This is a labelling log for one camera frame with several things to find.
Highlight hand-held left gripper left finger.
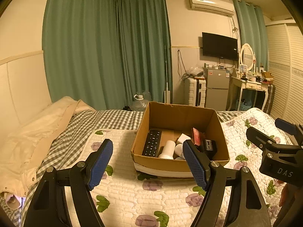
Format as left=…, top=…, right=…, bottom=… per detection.
left=22, top=139, right=113, bottom=227

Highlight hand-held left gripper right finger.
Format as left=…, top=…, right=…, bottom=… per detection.
left=183, top=139, right=271, bottom=227

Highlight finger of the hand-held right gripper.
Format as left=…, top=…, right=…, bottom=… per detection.
left=246, top=126, right=303, bottom=157
left=275, top=118, right=303, bottom=145

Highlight black power adapter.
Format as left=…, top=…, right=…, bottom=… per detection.
left=201, top=139, right=218, bottom=158

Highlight white charger plug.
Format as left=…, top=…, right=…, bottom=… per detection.
left=176, top=134, right=193, bottom=145

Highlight red rectangular packet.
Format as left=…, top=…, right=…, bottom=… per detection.
left=191, top=128, right=207, bottom=146

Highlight cardboard box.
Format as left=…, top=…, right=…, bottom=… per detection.
left=131, top=101, right=230, bottom=178

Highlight white bottle with red cap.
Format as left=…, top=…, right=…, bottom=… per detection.
left=158, top=140, right=177, bottom=159

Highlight black remote control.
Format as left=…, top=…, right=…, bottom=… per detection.
left=142, top=130, right=163, bottom=158

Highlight person's right hand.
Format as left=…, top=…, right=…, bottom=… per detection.
left=279, top=179, right=296, bottom=209

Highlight dark suitcase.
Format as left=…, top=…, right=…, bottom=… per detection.
left=263, top=84, right=276, bottom=114

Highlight white flower print quilt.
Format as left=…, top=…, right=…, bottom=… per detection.
left=84, top=107, right=303, bottom=227

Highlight blue basket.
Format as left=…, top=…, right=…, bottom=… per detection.
left=235, top=99, right=253, bottom=111

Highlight white louvred wardrobe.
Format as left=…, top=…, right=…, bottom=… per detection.
left=265, top=19, right=303, bottom=133

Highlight white dressing table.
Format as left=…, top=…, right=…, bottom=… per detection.
left=227, top=76, right=270, bottom=112

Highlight silver small fridge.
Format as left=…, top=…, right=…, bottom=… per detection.
left=203, top=67, right=230, bottom=110

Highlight cream duvet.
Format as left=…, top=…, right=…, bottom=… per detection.
left=0, top=96, right=96, bottom=199

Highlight white suitcase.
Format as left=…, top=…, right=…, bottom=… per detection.
left=184, top=77, right=207, bottom=107

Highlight clear water jug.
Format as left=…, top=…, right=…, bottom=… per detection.
left=131, top=92, right=152, bottom=111

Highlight white mop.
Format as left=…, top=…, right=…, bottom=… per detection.
left=163, top=45, right=171, bottom=104

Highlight white oval mirror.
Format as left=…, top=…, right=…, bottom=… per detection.
left=239, top=43, right=256, bottom=73

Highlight clear plastic bag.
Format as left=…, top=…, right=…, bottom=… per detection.
left=187, top=66, right=204, bottom=77

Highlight pink cloth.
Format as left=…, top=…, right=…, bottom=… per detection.
left=5, top=192, right=24, bottom=210

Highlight green curtain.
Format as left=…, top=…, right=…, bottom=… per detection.
left=233, top=0, right=269, bottom=69
left=42, top=0, right=119, bottom=110
left=115, top=0, right=173, bottom=110

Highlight black flat television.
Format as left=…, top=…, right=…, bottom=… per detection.
left=202, top=32, right=238, bottom=61

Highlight white padded headboard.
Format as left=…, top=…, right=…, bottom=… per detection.
left=0, top=50, right=53, bottom=126

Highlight white air conditioner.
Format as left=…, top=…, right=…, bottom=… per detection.
left=189, top=0, right=235, bottom=18

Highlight black hanging cables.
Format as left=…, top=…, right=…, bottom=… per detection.
left=177, top=50, right=190, bottom=81

